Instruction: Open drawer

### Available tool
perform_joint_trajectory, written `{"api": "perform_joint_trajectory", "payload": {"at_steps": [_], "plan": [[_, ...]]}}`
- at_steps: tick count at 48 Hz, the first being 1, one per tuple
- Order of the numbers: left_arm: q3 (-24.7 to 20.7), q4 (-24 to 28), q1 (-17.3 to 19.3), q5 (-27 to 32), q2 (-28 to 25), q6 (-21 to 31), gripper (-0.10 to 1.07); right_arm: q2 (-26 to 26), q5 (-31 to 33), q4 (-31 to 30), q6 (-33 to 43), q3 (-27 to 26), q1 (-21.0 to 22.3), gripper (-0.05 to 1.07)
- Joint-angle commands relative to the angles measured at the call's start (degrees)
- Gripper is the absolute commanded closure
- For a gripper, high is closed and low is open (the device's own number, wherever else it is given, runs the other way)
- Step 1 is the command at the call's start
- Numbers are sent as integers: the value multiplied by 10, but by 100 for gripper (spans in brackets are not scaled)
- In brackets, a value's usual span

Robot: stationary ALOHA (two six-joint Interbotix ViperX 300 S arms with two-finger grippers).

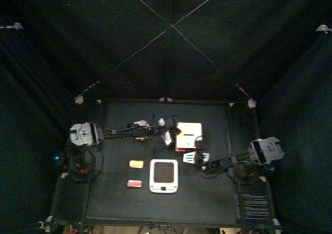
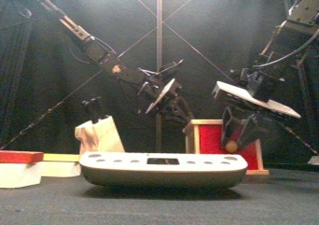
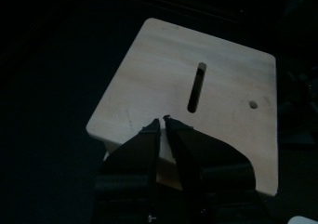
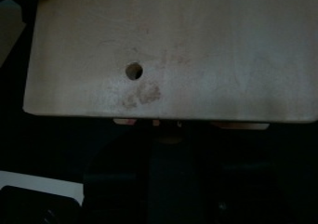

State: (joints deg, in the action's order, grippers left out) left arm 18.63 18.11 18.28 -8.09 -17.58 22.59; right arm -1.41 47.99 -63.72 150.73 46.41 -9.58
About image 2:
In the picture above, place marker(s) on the white toy tray with holes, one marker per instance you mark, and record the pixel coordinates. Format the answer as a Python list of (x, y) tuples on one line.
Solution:
[(162, 169)]

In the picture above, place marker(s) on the thin diagonal brace rod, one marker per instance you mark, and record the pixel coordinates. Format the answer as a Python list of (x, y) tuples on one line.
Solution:
[(195, 48), (54, 109)]

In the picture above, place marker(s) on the wooden knife block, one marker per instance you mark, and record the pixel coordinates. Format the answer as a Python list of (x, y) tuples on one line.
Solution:
[(99, 137)]

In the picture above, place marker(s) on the large white block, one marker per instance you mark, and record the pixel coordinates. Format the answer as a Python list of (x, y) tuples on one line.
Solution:
[(19, 174)]

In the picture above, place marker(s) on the red drawer with wooden knob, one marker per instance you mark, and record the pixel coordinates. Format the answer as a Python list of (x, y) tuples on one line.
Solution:
[(211, 138)]

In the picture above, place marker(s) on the wooden drawer cabinet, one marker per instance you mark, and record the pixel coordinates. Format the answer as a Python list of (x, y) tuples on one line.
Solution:
[(194, 137)]

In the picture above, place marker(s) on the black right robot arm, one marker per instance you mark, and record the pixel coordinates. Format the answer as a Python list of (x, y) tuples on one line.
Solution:
[(293, 32)]

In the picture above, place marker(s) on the small white block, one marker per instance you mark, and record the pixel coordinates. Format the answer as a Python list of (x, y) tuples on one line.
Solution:
[(61, 169)]

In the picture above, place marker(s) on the white object at table edge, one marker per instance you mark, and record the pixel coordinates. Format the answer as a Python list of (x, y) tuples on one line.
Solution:
[(316, 160)]

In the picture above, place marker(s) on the yellow flat block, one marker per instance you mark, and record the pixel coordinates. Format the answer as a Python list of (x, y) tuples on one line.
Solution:
[(62, 157)]

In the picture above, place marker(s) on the vertical metal frame pole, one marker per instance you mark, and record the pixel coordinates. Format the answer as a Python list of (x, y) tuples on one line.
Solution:
[(159, 26)]

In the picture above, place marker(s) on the red flat block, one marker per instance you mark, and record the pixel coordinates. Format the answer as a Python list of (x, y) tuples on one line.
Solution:
[(21, 157)]

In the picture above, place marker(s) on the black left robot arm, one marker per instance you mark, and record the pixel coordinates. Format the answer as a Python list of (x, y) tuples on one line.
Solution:
[(97, 50)]

